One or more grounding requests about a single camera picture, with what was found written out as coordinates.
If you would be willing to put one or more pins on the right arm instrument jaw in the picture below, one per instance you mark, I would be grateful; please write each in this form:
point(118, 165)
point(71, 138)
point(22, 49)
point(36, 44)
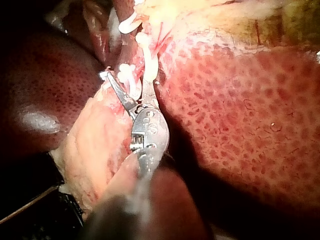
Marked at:
point(122, 96)
point(148, 92)

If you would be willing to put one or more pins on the right arm instrument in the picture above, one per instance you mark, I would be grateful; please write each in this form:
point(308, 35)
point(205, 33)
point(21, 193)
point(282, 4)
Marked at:
point(151, 132)

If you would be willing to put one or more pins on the dark right arm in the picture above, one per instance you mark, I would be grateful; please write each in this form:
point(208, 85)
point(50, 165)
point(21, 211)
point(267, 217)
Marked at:
point(160, 215)

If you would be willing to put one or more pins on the thin tube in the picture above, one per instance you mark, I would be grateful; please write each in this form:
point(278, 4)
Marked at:
point(134, 87)
point(150, 63)

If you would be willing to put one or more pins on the white clip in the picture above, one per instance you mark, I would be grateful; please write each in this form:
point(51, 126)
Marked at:
point(123, 72)
point(127, 25)
point(141, 40)

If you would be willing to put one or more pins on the pale fatty tissue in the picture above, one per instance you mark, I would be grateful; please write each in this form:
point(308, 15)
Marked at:
point(190, 20)
point(95, 140)

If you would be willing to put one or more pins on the dark red liver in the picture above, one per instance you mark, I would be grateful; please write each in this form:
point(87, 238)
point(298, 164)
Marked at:
point(250, 125)

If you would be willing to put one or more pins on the gallbladder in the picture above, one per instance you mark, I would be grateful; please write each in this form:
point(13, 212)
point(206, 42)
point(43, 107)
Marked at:
point(290, 27)

